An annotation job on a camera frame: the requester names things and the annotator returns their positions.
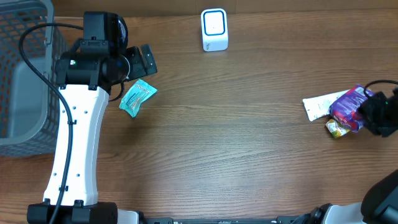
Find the red purple pad pack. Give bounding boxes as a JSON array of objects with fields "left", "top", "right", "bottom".
[{"left": 329, "top": 85, "right": 368, "bottom": 132}]

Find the teal wet wipes pack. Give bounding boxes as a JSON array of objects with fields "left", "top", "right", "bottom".
[{"left": 119, "top": 79, "right": 157, "bottom": 118}]

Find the green juice carton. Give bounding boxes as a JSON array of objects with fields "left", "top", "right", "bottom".
[{"left": 325, "top": 119, "right": 350, "bottom": 138}]

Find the white tube gold cap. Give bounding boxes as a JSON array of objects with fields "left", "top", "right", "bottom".
[{"left": 302, "top": 90, "right": 348, "bottom": 121}]

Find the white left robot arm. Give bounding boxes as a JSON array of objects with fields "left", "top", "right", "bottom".
[{"left": 27, "top": 11, "right": 157, "bottom": 224}]

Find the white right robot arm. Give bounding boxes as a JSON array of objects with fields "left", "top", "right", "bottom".
[{"left": 290, "top": 89, "right": 397, "bottom": 223}]

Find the white barcode scanner box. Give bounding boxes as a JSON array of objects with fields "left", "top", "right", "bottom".
[{"left": 200, "top": 8, "right": 229, "bottom": 52}]

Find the grey plastic mesh basket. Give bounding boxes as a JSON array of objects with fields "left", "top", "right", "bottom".
[{"left": 1, "top": 0, "right": 60, "bottom": 157}]

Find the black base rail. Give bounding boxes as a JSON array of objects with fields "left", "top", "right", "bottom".
[{"left": 139, "top": 214, "right": 310, "bottom": 224}]

